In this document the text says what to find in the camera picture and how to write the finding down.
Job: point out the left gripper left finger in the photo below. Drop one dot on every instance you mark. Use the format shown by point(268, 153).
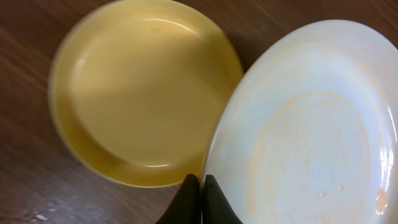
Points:
point(185, 206)

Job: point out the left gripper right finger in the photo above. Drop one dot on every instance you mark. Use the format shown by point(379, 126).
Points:
point(215, 206)

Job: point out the white plate with stain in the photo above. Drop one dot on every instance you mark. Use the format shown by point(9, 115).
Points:
point(310, 133)

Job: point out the yellow plate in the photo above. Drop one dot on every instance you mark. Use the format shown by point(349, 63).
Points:
point(137, 88)

